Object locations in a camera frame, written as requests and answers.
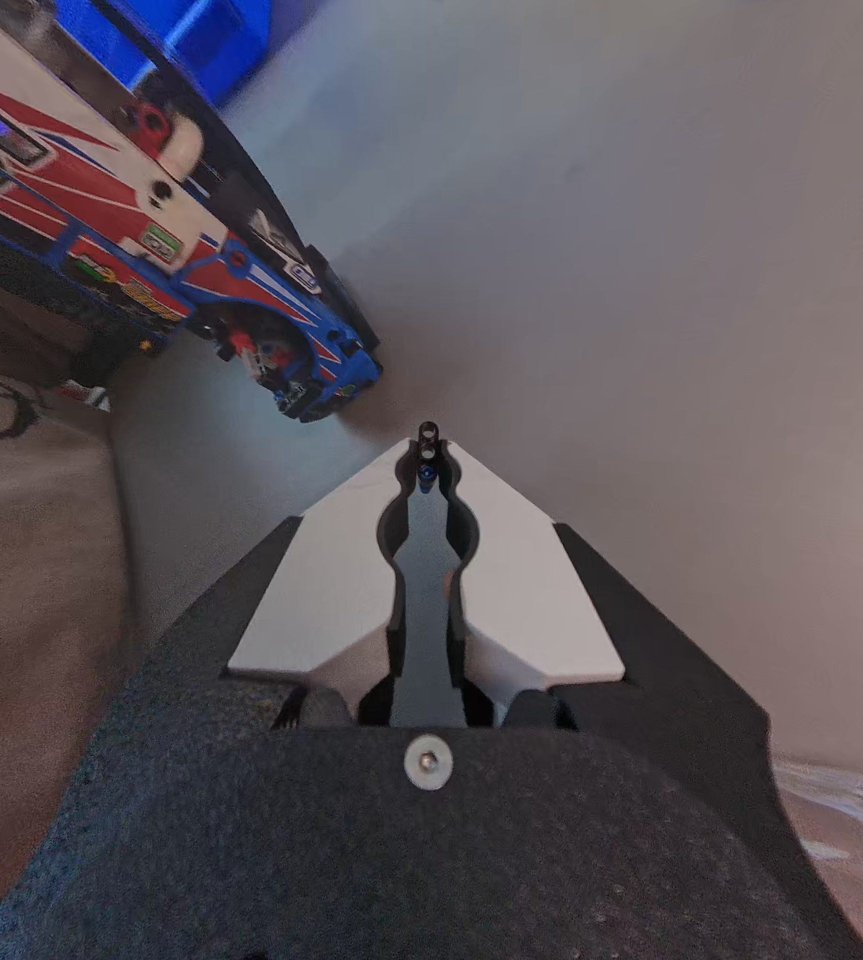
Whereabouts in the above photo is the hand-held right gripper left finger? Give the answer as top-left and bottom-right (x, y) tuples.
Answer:
(227, 438), (412, 676)

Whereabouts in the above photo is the blue plastic bin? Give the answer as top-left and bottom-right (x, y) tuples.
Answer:
(94, 0), (275, 110)

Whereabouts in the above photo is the grey desk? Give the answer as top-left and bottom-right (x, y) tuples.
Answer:
(101, 0), (863, 960)

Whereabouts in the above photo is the black toy beam blue pin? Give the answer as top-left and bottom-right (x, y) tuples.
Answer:
(416, 421), (442, 496)

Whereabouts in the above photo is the clear plastic bag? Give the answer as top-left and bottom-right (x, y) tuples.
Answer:
(772, 757), (863, 879)

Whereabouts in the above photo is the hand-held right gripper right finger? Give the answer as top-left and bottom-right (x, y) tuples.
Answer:
(442, 441), (626, 691)

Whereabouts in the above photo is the person's beige hoodie torso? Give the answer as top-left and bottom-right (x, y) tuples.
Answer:
(0, 262), (140, 939)

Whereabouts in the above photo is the toy brick race car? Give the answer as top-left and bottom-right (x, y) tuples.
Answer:
(0, 0), (384, 423)

